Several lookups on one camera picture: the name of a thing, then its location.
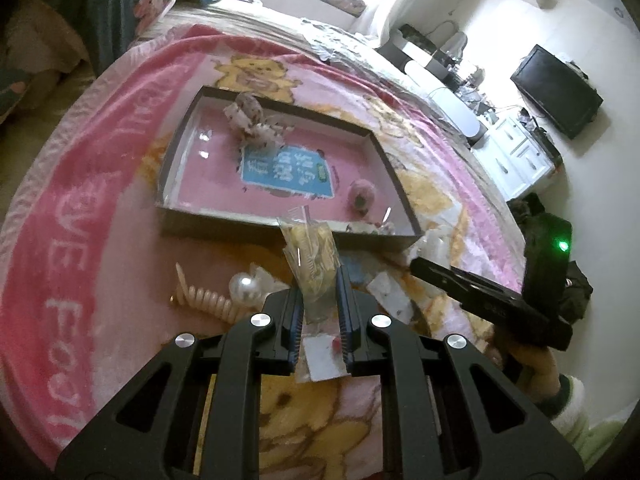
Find cream spiral hair clip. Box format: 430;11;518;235
170;263;256;325

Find red earrings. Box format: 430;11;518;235
295;318;347;384

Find stud earrings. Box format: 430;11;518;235
366;271;413;325

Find white pearl hair clip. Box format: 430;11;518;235
229;263;288;310

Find yellow hair ties bag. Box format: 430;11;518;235
278;206;341;324

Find white claw hair clip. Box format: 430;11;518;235
416;226;451;266

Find small blue box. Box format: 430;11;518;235
342;254;368;286

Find right hand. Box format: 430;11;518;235
485;327;561;403

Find white drawer cabinet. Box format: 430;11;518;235
471;117;563;202

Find pink teddy bear blanket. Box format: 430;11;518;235
1;25;524;468

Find black flat television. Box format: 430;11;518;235
510;44;603;139

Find white cylinder bolster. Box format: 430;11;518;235
404;60;486;146

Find shallow cardboard tray box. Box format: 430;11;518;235
156;87;423;252

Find polka dot bow hair clip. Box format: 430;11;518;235
224;92;294;152

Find dark floral quilt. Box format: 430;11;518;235
1;0;176;118

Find pink pompom hair tie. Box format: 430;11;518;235
347;178;378;215

